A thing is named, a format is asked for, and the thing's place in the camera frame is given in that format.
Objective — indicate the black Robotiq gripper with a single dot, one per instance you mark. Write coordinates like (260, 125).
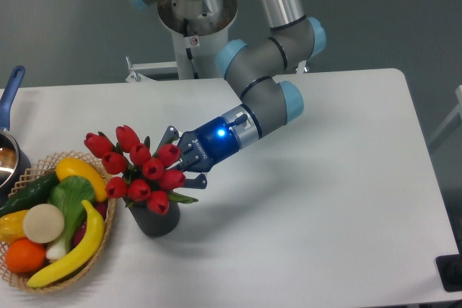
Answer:
(202, 148)

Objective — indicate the red tulip bouquet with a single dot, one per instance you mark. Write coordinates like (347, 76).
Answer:
(139, 175)

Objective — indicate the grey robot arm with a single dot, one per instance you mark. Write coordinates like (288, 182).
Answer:
(265, 105)

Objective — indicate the dark grey ribbed vase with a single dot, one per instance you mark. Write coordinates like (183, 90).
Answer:
(152, 224)

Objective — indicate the dark red vegetable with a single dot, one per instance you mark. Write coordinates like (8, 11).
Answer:
(102, 208)

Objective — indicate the yellow banana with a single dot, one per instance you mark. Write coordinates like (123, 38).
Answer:
(76, 258)

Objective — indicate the yellow squash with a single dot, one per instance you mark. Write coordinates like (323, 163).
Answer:
(71, 166)

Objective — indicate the green bok choy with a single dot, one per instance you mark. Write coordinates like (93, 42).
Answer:
(67, 196)

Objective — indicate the green cucumber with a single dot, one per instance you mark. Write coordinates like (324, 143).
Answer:
(34, 193)

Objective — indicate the beige round disc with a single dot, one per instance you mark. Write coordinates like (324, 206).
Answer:
(43, 223)

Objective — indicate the yellow bell pepper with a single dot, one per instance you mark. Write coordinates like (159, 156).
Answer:
(11, 226)

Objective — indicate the orange fruit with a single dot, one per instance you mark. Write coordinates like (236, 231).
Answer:
(24, 256)

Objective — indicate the black device at table edge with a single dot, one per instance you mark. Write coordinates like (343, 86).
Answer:
(449, 269)

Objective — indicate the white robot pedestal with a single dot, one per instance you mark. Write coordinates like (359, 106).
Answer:
(199, 30)

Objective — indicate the blue handled saucepan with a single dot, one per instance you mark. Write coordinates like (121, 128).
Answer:
(14, 161)

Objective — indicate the white frame at right edge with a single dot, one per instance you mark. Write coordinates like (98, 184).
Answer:
(448, 125)

